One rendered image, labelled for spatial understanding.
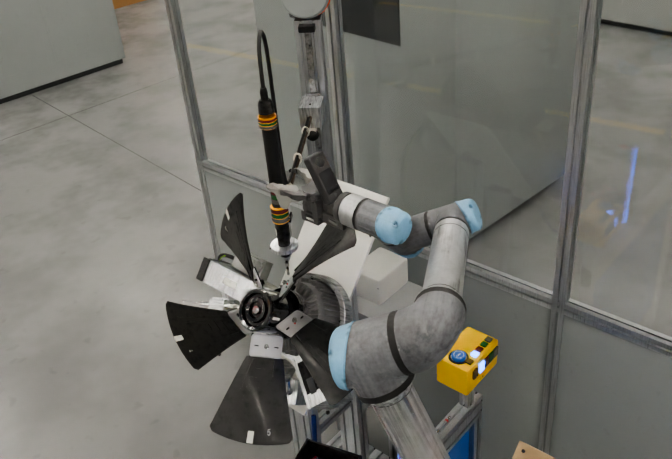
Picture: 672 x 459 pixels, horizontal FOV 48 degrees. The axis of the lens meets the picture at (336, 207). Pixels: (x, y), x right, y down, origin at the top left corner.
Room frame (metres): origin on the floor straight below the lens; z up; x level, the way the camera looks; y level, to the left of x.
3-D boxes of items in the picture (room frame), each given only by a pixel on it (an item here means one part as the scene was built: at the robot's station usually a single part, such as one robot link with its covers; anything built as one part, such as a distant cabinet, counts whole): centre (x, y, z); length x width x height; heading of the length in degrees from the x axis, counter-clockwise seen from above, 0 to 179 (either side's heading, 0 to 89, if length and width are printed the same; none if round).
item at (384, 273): (2.12, -0.12, 0.91); 0.17 x 0.16 x 0.11; 137
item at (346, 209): (1.41, -0.04, 1.63); 0.08 x 0.05 x 0.08; 137
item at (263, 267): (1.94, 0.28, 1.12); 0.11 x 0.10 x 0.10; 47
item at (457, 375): (1.54, -0.33, 1.02); 0.16 x 0.10 x 0.11; 137
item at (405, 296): (2.05, -0.16, 0.84); 0.36 x 0.24 x 0.03; 47
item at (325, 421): (1.82, 0.09, 0.56); 0.19 x 0.04 x 0.04; 137
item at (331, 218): (1.46, 0.02, 1.62); 0.12 x 0.08 x 0.09; 47
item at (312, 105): (2.19, 0.05, 1.53); 0.10 x 0.07 x 0.08; 172
